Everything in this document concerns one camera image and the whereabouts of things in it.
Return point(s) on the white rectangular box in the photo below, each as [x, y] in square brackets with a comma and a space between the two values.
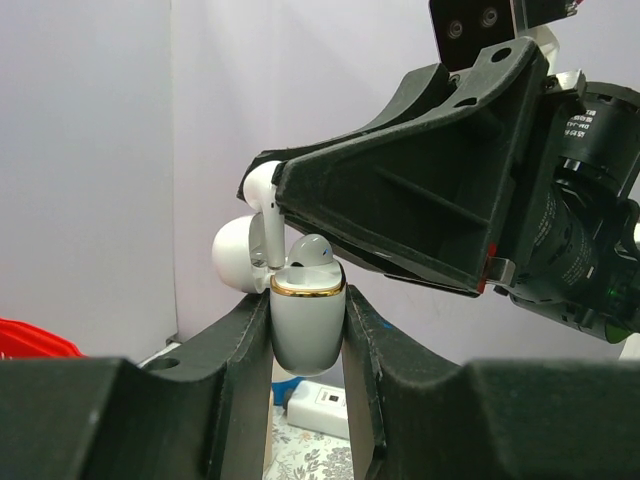
[318, 407]

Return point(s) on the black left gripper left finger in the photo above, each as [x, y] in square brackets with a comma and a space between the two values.
[196, 412]

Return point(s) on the white earbud case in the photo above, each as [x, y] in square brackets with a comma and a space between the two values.
[306, 304]

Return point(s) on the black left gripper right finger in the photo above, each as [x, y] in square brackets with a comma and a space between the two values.
[415, 415]

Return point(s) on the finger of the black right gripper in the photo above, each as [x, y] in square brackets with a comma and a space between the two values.
[419, 91]
[428, 200]

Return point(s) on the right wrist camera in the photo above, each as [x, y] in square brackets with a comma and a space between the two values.
[462, 28]

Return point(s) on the floral patterned table mat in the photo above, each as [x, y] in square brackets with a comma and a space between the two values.
[302, 454]

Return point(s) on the white earbud pair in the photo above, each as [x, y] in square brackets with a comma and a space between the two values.
[259, 192]

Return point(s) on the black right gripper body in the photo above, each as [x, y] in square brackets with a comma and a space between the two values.
[584, 268]

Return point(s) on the blue tape roll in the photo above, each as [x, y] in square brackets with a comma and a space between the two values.
[281, 388]

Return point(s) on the red plastic shopping basket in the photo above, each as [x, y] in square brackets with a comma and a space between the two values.
[24, 340]

